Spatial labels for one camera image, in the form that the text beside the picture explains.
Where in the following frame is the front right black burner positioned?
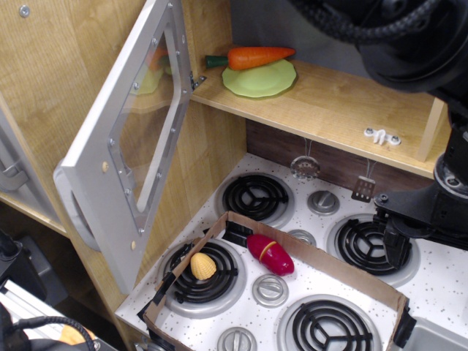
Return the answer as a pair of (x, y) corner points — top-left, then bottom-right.
(282, 300), (375, 350)

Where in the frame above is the hanging silver toy spatula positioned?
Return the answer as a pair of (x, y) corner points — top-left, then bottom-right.
(351, 159), (377, 203)

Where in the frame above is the orange object lower left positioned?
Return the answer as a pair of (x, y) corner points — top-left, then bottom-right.
(58, 325), (86, 345)

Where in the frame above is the black box lower left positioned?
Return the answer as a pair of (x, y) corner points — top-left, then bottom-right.
(1, 230), (68, 306)

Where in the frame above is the orange toy carrot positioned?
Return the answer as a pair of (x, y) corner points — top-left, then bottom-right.
(205, 47), (295, 70)

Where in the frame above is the red toy sweet potato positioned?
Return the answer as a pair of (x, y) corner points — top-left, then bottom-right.
(246, 234), (295, 276)

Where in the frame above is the silver stove knob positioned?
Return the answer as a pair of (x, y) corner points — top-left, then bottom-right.
(307, 190), (340, 216)
(217, 327), (257, 351)
(252, 274), (289, 309)

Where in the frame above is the silver screw top left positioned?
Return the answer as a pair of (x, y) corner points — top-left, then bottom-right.
(19, 4), (31, 18)

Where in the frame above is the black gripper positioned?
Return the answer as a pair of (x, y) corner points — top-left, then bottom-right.
(373, 151), (468, 271)

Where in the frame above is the black burner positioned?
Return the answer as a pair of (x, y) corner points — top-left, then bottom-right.
(282, 300), (375, 350)
(218, 173), (293, 222)
(335, 219), (398, 276)
(169, 240), (239, 305)

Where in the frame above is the black cable lower left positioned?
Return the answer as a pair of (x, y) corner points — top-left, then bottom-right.
(0, 315), (97, 351)

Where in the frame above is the grey left cabinet door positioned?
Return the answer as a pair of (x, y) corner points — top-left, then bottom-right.
(1, 98), (66, 235)

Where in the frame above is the back right black burner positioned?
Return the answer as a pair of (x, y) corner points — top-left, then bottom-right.
(335, 219), (398, 276)

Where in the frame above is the small silver middle knob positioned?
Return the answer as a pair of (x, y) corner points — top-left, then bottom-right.
(288, 229), (317, 246)

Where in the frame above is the yellow toy corn piece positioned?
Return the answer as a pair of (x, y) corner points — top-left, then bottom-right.
(190, 252), (217, 280)

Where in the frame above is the green toy plate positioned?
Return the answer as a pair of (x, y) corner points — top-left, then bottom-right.
(222, 59), (297, 98)

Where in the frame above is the silver centre stove knob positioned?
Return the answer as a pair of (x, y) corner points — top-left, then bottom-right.
(252, 274), (289, 309)

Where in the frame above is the front left black burner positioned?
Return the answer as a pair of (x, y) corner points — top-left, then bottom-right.
(169, 240), (239, 305)

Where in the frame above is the silver front stove knob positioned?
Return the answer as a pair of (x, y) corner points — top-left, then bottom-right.
(217, 327), (257, 351)

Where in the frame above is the back left black burner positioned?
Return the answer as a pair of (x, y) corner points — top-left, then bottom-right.
(218, 173), (293, 222)

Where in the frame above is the white plastic door latch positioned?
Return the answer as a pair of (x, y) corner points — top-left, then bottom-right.
(363, 128), (401, 146)

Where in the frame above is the grey toy sink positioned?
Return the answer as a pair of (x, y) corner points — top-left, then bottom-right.
(403, 317), (468, 351)

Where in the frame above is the brown cardboard barrier frame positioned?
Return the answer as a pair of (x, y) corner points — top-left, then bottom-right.
(139, 212), (416, 350)

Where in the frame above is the silver toy microwave door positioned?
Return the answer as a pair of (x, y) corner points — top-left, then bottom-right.
(53, 1), (193, 294)

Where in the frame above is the silver back stove knob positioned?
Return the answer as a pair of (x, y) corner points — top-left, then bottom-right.
(307, 190), (340, 216)

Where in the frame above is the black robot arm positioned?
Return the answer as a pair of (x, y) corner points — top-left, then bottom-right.
(293, 1), (467, 268)

